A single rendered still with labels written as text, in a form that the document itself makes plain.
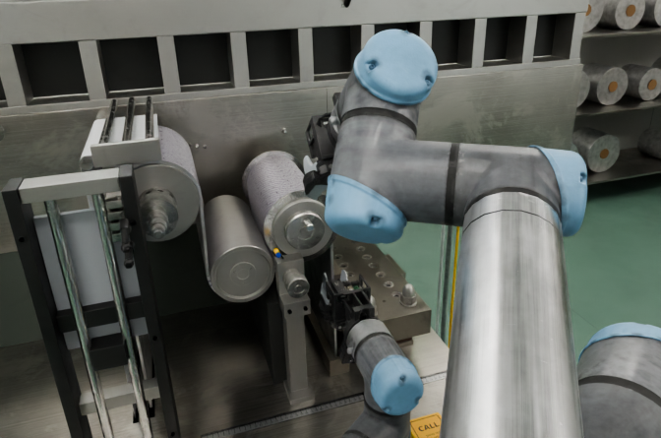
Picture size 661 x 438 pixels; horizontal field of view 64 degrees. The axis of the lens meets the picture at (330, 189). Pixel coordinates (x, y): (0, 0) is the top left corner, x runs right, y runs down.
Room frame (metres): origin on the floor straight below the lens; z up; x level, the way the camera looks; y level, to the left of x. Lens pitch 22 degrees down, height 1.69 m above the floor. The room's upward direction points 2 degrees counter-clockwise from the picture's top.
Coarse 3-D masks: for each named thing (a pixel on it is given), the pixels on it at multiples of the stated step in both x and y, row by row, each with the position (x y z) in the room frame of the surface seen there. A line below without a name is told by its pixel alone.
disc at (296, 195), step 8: (296, 192) 0.88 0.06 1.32; (304, 192) 0.89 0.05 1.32; (280, 200) 0.87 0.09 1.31; (288, 200) 0.88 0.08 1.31; (296, 200) 0.88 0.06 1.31; (320, 200) 0.89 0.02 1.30; (272, 208) 0.87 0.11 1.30; (280, 208) 0.87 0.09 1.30; (272, 216) 0.87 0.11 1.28; (264, 224) 0.86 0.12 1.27; (272, 224) 0.87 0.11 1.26; (264, 232) 0.86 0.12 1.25; (272, 240) 0.87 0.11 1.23; (272, 248) 0.87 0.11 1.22; (328, 248) 0.90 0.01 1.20; (312, 256) 0.89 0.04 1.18
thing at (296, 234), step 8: (296, 216) 0.86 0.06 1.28; (304, 216) 0.86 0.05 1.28; (312, 216) 0.87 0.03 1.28; (288, 224) 0.86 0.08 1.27; (296, 224) 0.86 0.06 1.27; (320, 224) 0.87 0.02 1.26; (288, 232) 0.86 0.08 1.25; (296, 232) 0.86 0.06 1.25; (304, 232) 0.86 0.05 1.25; (312, 232) 0.87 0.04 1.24; (320, 232) 0.87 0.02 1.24; (288, 240) 0.86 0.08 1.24; (296, 240) 0.86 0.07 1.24; (304, 240) 0.86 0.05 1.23; (312, 240) 0.87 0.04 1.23; (320, 240) 0.87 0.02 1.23; (296, 248) 0.86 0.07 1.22; (304, 248) 0.86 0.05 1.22
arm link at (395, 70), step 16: (384, 32) 0.50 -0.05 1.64; (400, 32) 0.50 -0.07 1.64; (368, 48) 0.49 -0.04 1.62; (384, 48) 0.49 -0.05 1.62; (400, 48) 0.49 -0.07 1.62; (416, 48) 0.50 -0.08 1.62; (368, 64) 0.48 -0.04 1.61; (384, 64) 0.48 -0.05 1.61; (400, 64) 0.48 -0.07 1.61; (416, 64) 0.48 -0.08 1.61; (432, 64) 0.49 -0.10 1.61; (352, 80) 0.51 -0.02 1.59; (368, 80) 0.48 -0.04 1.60; (384, 80) 0.47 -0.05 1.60; (400, 80) 0.47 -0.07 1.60; (416, 80) 0.47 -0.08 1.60; (432, 80) 0.48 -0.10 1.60; (352, 96) 0.49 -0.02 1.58; (368, 96) 0.48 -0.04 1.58; (384, 96) 0.47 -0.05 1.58; (400, 96) 0.47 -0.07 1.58; (416, 96) 0.47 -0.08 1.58; (400, 112) 0.47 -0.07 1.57; (416, 112) 0.49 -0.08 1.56; (416, 128) 0.49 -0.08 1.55
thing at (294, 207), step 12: (288, 204) 0.88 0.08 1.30; (300, 204) 0.87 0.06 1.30; (312, 204) 0.88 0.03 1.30; (276, 216) 0.87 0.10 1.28; (288, 216) 0.87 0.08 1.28; (324, 216) 0.89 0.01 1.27; (276, 228) 0.86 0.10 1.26; (276, 240) 0.86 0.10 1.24; (324, 240) 0.89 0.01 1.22; (288, 252) 0.86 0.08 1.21; (300, 252) 0.87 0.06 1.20; (312, 252) 0.88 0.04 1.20
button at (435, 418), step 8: (424, 416) 0.74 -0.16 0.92; (432, 416) 0.74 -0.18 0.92; (440, 416) 0.74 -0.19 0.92; (416, 424) 0.72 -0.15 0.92; (424, 424) 0.72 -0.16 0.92; (432, 424) 0.72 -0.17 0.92; (440, 424) 0.72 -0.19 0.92; (416, 432) 0.70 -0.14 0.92; (424, 432) 0.70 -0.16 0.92; (432, 432) 0.70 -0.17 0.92
